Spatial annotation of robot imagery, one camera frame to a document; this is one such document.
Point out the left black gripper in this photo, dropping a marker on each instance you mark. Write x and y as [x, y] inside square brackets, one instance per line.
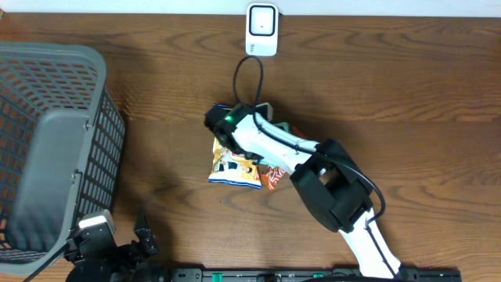
[134, 248]

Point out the yellow snack bag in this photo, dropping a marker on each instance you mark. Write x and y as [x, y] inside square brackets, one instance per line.
[230, 168]

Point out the light green wipes packet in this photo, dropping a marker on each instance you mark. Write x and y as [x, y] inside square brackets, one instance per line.
[265, 161]

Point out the orange chocolate bar wrapper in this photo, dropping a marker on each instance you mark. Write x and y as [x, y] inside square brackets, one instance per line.
[271, 176]

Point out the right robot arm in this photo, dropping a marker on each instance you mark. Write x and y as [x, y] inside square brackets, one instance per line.
[330, 184]

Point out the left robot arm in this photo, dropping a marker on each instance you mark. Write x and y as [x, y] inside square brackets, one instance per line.
[101, 272]

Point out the white barcode scanner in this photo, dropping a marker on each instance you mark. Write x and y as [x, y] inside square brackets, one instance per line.
[262, 24]

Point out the grey plastic basket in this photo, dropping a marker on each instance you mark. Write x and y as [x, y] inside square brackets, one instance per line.
[61, 142]

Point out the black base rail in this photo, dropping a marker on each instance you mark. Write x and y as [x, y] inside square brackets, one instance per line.
[316, 275]

